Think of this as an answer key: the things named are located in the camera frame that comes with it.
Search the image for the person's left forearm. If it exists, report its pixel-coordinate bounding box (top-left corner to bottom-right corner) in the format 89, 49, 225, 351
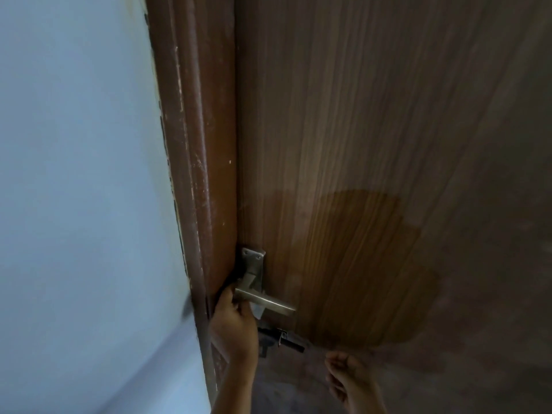
210, 360, 259, 414

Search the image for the black door bolt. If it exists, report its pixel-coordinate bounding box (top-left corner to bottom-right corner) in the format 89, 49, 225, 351
257, 326, 306, 359

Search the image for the person's right forearm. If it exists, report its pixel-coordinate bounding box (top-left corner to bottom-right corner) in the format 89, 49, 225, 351
347, 389, 388, 414

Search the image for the person's right hand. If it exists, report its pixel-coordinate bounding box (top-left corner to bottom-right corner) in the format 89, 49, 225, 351
324, 350, 384, 411

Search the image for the silver lever door handle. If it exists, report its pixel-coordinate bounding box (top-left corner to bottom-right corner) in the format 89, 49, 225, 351
235, 248, 298, 320

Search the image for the person's left hand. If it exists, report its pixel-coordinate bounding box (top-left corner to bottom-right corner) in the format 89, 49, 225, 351
210, 285, 260, 368

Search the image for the brown wooden door frame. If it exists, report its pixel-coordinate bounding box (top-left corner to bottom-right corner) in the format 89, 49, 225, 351
144, 0, 239, 407

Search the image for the brown wooden door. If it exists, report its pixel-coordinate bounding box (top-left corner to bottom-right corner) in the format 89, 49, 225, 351
234, 0, 552, 355

